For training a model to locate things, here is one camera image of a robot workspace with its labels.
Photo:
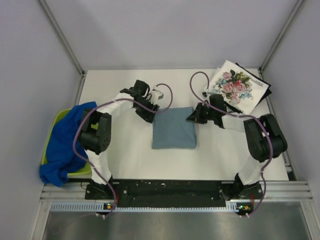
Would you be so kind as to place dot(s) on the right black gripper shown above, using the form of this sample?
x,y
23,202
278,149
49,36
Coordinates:
x,y
196,116

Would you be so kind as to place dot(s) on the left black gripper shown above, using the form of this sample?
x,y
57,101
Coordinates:
x,y
147,115

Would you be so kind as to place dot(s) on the grey-blue t shirt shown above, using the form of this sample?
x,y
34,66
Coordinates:
x,y
171,130

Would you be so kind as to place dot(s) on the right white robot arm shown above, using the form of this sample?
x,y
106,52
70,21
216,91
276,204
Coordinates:
x,y
264,137

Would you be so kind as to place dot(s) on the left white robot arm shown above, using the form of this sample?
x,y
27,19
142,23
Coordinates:
x,y
96,132

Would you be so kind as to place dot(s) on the white floral folded t shirt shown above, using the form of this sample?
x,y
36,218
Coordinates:
x,y
235,86

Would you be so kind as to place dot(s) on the green plastic tray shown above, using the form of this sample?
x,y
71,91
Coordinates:
x,y
86,169

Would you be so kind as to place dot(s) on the royal blue t shirt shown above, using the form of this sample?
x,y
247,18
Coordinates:
x,y
60,154

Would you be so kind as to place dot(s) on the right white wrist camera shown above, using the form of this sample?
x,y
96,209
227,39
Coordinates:
x,y
206,92

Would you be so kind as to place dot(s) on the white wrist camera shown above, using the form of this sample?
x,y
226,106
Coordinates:
x,y
206,92
155,95

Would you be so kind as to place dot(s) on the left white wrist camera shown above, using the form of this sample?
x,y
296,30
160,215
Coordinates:
x,y
155,95

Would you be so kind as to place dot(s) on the left aluminium frame post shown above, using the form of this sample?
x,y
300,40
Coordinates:
x,y
60,36

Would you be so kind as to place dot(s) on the aluminium frame post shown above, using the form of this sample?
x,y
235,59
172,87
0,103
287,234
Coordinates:
x,y
60,36
282,34

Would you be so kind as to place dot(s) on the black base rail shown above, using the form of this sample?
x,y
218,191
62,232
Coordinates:
x,y
163,193

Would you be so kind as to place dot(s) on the light blue cable duct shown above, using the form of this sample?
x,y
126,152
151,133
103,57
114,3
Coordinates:
x,y
105,207

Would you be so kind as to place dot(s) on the right aluminium frame post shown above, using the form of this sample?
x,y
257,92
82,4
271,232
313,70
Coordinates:
x,y
282,34

